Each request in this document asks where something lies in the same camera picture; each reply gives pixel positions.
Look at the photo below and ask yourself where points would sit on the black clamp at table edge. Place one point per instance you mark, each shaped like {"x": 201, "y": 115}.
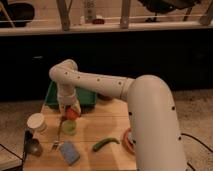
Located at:
{"x": 27, "y": 138}

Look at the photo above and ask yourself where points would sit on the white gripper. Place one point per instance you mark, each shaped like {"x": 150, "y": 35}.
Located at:
{"x": 67, "y": 98}

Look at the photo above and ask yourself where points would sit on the white paper cup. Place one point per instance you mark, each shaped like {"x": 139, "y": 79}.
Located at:
{"x": 37, "y": 122}

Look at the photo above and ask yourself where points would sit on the red apple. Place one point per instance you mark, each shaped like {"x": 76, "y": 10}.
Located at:
{"x": 71, "y": 114}

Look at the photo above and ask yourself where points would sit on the metal fork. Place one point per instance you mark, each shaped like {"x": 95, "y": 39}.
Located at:
{"x": 57, "y": 140}

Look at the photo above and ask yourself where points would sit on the green plastic tray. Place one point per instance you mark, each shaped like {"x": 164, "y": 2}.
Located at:
{"x": 86, "y": 98}

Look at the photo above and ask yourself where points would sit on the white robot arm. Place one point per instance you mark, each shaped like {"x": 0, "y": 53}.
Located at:
{"x": 152, "y": 112}

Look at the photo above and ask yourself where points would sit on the blue sponge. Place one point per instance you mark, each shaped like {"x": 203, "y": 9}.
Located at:
{"x": 69, "y": 152}

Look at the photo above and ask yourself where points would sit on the dark brown bowl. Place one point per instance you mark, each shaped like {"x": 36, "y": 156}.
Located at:
{"x": 104, "y": 98}

